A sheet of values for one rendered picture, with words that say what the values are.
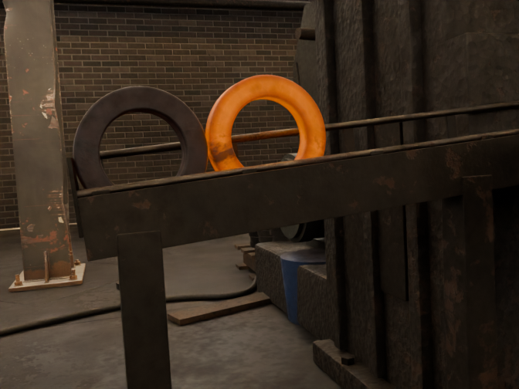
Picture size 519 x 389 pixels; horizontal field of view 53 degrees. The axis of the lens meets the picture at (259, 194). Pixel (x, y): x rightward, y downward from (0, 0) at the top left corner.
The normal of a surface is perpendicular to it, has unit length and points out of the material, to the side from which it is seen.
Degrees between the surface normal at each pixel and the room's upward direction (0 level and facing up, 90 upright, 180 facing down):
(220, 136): 90
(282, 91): 90
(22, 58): 90
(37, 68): 90
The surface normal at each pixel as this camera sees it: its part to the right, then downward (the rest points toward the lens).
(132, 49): 0.29, 0.04
